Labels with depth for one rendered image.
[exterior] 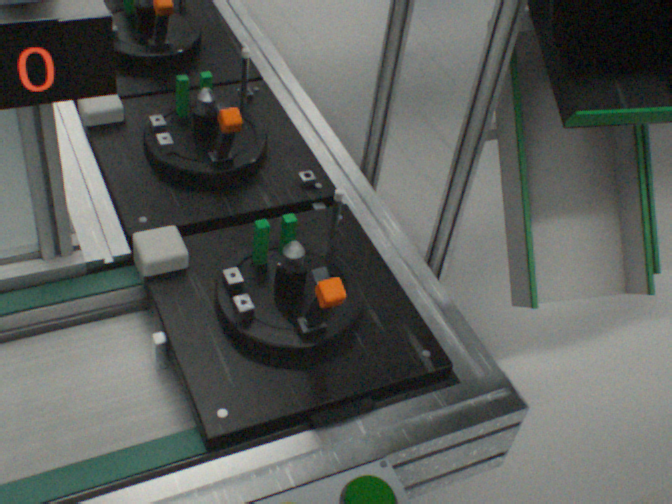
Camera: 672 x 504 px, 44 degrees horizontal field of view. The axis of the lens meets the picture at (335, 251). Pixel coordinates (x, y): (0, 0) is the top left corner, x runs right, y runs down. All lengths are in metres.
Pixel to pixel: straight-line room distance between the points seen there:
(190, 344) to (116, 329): 0.11
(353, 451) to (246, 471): 0.09
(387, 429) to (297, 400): 0.08
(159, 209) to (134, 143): 0.12
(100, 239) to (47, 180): 0.11
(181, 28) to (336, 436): 0.64
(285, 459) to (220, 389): 0.08
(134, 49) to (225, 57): 0.12
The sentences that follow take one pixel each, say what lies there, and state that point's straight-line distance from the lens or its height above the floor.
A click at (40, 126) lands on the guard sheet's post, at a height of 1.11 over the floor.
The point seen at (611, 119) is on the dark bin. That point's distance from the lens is 0.73.
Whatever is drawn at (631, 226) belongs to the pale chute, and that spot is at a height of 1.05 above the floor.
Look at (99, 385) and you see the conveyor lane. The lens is 0.81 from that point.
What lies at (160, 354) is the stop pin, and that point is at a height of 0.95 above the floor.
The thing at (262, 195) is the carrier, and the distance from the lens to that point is 0.92.
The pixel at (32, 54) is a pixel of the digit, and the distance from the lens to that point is 0.68.
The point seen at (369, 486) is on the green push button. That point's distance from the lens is 0.70.
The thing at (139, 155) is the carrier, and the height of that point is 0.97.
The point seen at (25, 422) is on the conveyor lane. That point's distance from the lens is 0.80.
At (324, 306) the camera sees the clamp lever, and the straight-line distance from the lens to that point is 0.69.
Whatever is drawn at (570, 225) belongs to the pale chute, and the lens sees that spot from 0.86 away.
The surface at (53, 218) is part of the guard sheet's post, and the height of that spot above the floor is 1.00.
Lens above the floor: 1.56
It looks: 43 degrees down
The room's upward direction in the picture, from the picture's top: 10 degrees clockwise
